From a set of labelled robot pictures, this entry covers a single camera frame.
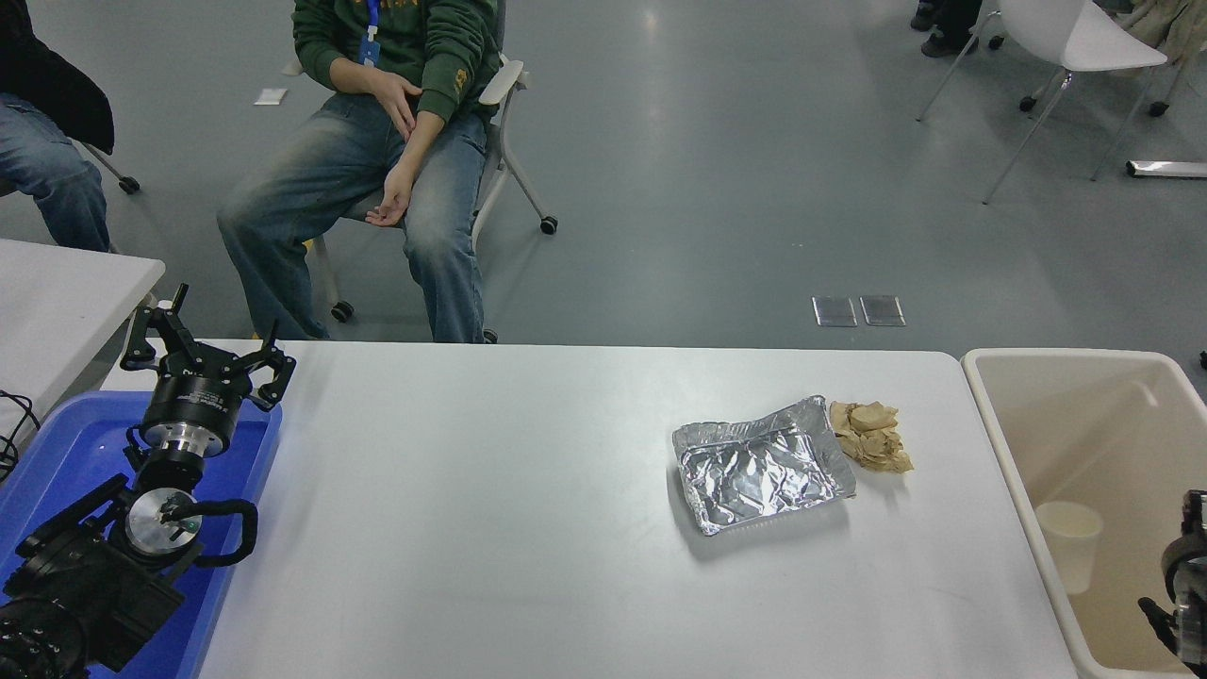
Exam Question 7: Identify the white side table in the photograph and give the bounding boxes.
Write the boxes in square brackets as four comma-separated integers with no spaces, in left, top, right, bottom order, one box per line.
[0,239,166,449]

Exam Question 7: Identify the seated person's left hand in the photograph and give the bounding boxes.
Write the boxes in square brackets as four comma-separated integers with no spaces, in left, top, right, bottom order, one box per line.
[366,168,414,227]

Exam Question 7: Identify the grey office chair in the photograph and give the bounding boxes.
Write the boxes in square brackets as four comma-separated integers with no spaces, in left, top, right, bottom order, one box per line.
[281,0,559,343]

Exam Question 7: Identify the silver foil tray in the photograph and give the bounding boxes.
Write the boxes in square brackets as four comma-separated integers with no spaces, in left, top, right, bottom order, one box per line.
[671,394,858,538]

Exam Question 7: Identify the black cable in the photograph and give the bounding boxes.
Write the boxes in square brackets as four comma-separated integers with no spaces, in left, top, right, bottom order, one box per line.
[0,389,41,482]

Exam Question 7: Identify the seated person's right hand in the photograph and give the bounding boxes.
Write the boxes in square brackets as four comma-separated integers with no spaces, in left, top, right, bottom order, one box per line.
[372,74,422,141]

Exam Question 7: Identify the blue plastic tray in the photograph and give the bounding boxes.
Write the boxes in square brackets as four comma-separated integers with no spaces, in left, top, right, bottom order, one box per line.
[0,389,284,679]

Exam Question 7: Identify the silver metal bar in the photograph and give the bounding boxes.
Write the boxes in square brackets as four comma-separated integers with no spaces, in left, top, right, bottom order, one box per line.
[1125,158,1207,179]

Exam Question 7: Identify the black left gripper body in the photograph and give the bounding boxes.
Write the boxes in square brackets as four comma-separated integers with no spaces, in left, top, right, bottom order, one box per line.
[140,368,254,435]

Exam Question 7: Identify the tan paper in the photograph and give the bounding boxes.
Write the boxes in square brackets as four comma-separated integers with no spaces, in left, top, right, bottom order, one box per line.
[828,400,915,474]

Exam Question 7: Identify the person at picture edge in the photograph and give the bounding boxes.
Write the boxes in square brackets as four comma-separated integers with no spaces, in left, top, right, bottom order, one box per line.
[0,0,116,254]

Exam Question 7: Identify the blue lanyard badge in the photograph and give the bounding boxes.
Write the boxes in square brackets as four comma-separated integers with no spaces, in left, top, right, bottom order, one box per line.
[358,0,384,67]

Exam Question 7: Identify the large pale plastic bin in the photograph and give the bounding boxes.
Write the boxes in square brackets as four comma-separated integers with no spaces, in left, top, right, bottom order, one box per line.
[960,347,1207,679]

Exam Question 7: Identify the beige cloth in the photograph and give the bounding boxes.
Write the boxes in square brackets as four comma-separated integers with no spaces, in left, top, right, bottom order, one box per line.
[1117,0,1207,65]

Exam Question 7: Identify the white paper cup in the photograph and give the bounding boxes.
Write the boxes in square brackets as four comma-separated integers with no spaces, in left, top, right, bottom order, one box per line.
[1035,501,1104,596]

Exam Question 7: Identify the grey rolling chair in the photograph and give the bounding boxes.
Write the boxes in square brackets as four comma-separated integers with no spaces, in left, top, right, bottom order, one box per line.
[74,140,141,196]

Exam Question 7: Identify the white plastic chair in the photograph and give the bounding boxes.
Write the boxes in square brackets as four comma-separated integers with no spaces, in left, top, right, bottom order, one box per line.
[915,0,1170,205]

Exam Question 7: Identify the standing person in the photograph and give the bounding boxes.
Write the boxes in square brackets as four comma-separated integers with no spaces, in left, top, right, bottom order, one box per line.
[911,0,987,59]

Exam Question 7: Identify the seated person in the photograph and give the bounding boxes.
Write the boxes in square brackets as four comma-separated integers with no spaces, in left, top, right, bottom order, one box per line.
[216,0,505,343]

